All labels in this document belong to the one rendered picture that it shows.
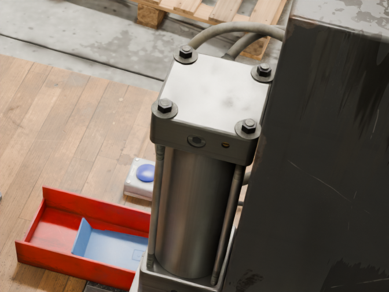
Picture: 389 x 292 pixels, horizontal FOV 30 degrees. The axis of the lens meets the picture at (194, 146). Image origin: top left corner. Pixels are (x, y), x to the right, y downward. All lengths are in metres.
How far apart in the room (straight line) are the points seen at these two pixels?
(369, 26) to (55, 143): 0.97
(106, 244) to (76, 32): 1.88
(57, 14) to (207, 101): 2.53
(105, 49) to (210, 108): 2.36
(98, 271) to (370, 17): 0.78
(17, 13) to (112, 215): 1.98
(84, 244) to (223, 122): 0.67
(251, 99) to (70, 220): 0.70
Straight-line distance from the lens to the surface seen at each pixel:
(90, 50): 2.94
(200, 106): 0.60
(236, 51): 0.67
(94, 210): 1.24
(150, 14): 3.02
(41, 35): 3.02
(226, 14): 2.94
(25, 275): 1.22
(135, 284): 0.87
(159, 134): 0.60
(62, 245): 1.24
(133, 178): 1.29
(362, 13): 0.49
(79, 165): 1.35
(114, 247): 1.23
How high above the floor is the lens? 1.93
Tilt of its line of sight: 48 degrees down
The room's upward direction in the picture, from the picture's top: 8 degrees clockwise
